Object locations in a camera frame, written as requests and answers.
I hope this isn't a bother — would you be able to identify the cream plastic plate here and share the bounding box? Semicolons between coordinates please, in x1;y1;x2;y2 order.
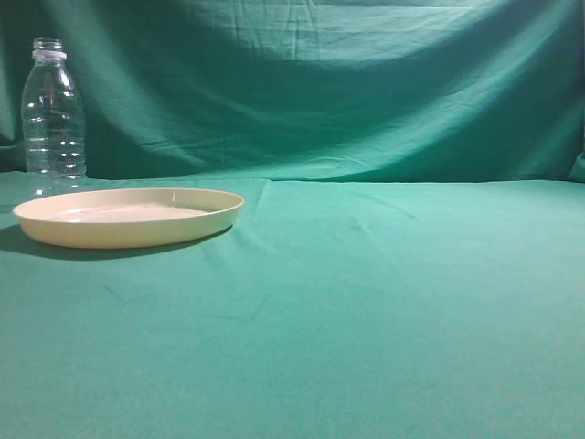
13;187;244;250

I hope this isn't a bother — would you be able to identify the green cloth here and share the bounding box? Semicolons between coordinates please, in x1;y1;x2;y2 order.
1;1;584;438

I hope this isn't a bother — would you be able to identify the clear plastic bottle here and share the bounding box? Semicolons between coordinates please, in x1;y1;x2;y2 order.
21;37;87;198

